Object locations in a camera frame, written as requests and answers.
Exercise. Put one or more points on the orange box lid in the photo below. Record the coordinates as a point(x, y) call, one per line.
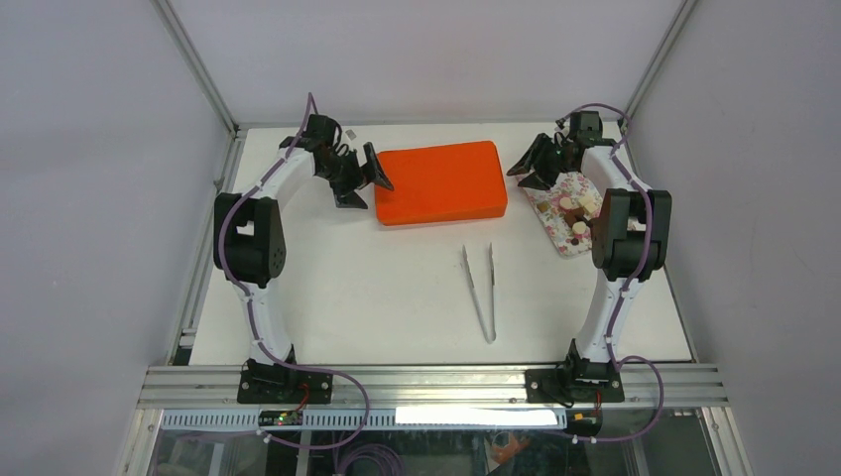
point(456, 182)

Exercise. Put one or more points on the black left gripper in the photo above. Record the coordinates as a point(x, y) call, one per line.
point(346, 197)

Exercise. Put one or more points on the floral tray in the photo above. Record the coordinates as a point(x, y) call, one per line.
point(573, 198)

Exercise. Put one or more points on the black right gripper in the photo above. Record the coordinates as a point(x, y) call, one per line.
point(536, 152)

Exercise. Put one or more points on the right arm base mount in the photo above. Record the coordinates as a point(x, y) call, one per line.
point(557, 386)

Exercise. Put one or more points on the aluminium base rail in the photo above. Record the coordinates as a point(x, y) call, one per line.
point(204, 398)

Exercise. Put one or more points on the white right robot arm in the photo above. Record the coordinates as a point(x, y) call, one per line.
point(630, 238)

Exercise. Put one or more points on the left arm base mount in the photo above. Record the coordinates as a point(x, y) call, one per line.
point(281, 386)

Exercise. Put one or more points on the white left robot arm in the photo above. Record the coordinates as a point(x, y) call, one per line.
point(249, 240)

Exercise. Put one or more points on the metal tongs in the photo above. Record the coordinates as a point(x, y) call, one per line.
point(485, 302)

